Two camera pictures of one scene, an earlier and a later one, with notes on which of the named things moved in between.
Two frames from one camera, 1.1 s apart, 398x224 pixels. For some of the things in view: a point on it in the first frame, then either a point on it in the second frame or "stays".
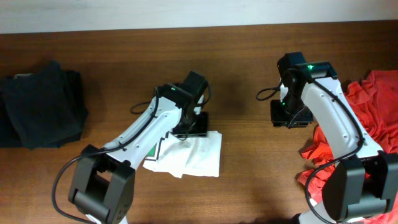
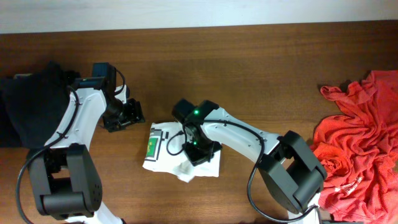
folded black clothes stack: [41, 109] stays
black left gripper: [193, 127] → [125, 118]
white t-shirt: [195, 156] stays
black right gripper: [290, 117] → [202, 152]
